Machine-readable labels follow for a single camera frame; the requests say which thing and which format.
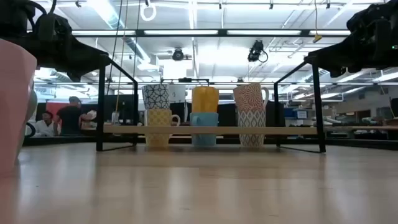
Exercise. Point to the black overhead camera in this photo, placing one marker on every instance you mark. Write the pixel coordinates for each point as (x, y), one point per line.
(256, 51)

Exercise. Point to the pink faceted mug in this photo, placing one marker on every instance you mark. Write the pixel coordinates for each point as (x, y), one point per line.
(12, 109)

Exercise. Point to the plain yellow mug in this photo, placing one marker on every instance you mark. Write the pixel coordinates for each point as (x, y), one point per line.
(205, 99)

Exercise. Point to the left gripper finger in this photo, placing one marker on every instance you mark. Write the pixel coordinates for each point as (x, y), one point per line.
(90, 59)

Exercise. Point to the yellow hanging connector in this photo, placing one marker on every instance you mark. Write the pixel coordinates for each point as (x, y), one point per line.
(317, 38)

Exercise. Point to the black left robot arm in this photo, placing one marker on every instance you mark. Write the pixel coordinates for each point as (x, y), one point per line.
(12, 15)

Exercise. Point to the grey patterned white mug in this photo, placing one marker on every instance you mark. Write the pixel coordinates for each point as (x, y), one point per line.
(252, 119)

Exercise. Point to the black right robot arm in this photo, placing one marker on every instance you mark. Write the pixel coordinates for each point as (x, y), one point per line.
(373, 12)

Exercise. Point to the person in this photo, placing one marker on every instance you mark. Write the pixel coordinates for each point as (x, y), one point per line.
(46, 126)
(70, 119)

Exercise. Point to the background wooden table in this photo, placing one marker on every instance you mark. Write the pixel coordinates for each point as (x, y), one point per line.
(357, 127)

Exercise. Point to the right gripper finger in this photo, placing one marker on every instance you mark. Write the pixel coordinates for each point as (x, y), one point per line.
(326, 56)

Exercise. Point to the red patterned white mug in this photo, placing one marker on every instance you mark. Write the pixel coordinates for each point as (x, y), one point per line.
(248, 98)

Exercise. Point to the round black ceiling fixture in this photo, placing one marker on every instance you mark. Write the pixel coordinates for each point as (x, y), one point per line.
(178, 54)

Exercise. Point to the black overhead frame beam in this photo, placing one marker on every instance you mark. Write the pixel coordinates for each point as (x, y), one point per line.
(222, 32)

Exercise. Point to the navy patterned white mug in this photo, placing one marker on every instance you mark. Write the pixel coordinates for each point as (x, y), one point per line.
(155, 96)

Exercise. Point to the white background container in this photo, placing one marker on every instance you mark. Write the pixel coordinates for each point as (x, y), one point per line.
(178, 93)

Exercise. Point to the yellow dotted white mug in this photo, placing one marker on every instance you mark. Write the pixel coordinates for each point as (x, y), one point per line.
(158, 118)

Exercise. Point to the black table rig frame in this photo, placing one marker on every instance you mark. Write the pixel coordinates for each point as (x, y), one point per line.
(217, 140)

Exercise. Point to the blue storage bin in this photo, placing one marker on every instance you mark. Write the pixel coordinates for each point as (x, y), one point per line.
(295, 113)

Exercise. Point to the plain blue mug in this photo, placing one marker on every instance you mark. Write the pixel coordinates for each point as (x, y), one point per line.
(203, 119)

